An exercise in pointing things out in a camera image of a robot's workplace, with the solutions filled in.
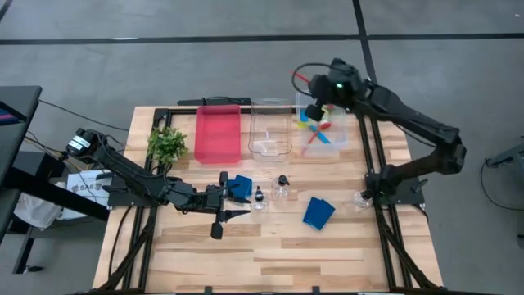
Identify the green potted plant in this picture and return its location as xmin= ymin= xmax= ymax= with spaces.
xmin=146 ymin=125 xmax=189 ymax=165

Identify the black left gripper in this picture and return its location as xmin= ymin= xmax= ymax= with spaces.
xmin=195 ymin=171 xmax=252 ymax=240

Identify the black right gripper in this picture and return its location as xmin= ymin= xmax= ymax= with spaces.
xmin=305 ymin=59 xmax=369 ymax=120

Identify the white printed paper sheet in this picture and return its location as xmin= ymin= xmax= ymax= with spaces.
xmin=65 ymin=170 xmax=114 ymax=220

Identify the white plastic bag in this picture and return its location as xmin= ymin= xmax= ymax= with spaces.
xmin=14 ymin=192 xmax=62 ymax=230

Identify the clear soap pump bottle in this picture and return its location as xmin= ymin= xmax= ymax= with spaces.
xmin=251 ymin=185 xmax=271 ymax=214
xmin=353 ymin=188 xmax=374 ymax=210
xmin=270 ymin=175 xmax=291 ymax=202

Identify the black desk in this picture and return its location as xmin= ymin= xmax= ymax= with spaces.
xmin=0 ymin=84 xmax=110 ymax=275

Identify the green dish brush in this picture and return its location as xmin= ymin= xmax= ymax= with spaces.
xmin=296 ymin=105 xmax=335 ymax=130

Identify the black floor cable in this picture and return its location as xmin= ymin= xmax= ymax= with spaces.
xmin=38 ymin=99 xmax=130 ymax=132
xmin=479 ymin=159 xmax=524 ymax=212

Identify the black aluminium table frame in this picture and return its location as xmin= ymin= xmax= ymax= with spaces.
xmin=93 ymin=105 xmax=445 ymax=295

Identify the clear plastic tub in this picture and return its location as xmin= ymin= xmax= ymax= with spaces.
xmin=295 ymin=89 xmax=349 ymax=159

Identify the pink plastic bin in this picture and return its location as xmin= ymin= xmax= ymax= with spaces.
xmin=193 ymin=104 xmax=242 ymax=165

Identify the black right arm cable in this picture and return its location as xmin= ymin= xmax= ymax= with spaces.
xmin=291 ymin=61 xmax=341 ymax=98

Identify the grey floor stand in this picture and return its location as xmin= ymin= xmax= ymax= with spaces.
xmin=485 ymin=137 xmax=524 ymax=169

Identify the clear shallow plastic tray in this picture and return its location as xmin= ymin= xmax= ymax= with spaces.
xmin=247 ymin=98 xmax=294 ymax=163

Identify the blue dish brush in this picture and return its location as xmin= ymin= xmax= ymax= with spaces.
xmin=300 ymin=112 xmax=332 ymax=144

